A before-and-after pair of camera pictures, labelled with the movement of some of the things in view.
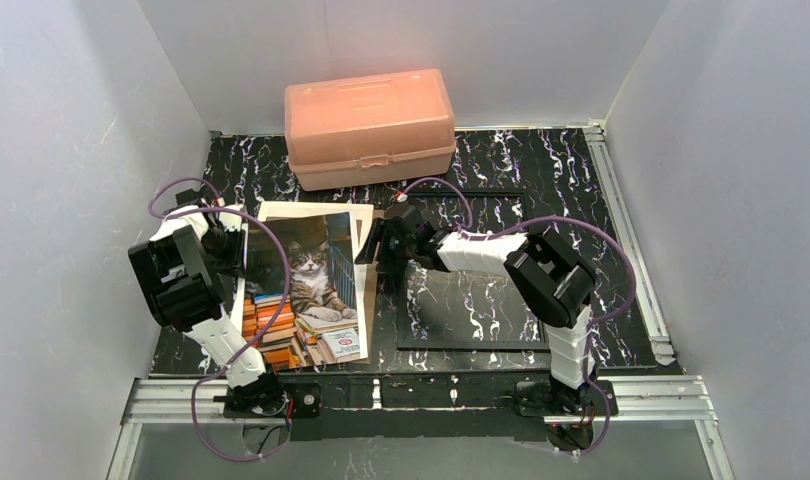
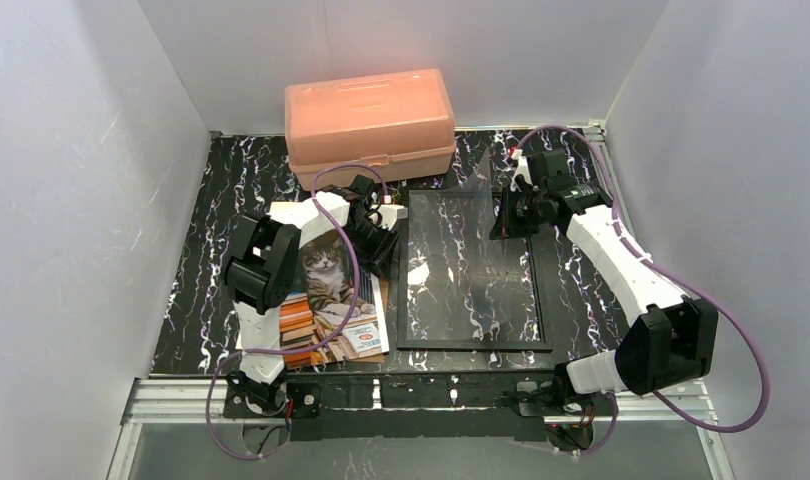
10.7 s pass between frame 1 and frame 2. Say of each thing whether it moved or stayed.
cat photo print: stayed
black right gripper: moved
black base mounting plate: stayed
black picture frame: stayed
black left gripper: moved
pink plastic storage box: stayed
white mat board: moved
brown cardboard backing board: moved
